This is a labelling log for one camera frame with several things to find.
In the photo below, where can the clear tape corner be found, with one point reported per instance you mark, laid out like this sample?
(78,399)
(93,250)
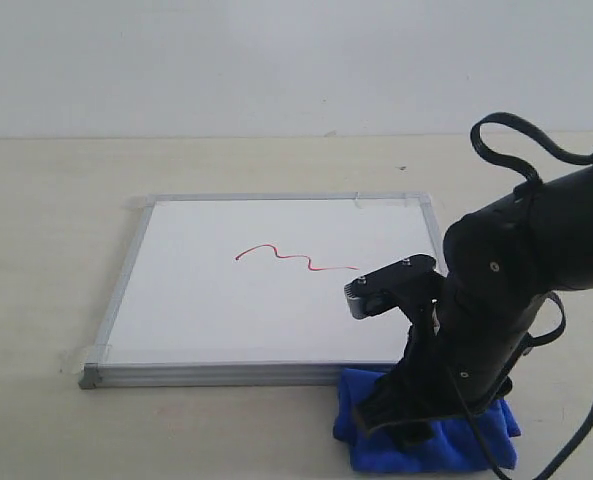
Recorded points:
(74,361)
(363,200)
(140,202)

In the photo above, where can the white board with aluminium frame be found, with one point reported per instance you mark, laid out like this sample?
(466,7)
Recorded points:
(248,289)

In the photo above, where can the blue microfibre cloth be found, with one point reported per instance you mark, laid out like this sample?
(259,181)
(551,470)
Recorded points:
(452,449)

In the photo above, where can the clear tape back right corner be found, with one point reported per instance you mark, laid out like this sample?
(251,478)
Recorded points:
(363,200)

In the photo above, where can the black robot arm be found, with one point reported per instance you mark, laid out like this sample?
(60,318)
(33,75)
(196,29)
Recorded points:
(520,251)

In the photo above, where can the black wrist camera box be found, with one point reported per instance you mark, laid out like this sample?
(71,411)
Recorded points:
(410,285)

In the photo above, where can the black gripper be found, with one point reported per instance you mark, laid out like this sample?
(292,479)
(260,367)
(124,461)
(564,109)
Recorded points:
(456,358)

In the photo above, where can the clear tape back left corner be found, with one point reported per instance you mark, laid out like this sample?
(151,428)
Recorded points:
(140,202)

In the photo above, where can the clear tape front left corner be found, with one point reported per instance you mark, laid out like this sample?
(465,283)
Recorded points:
(74,361)

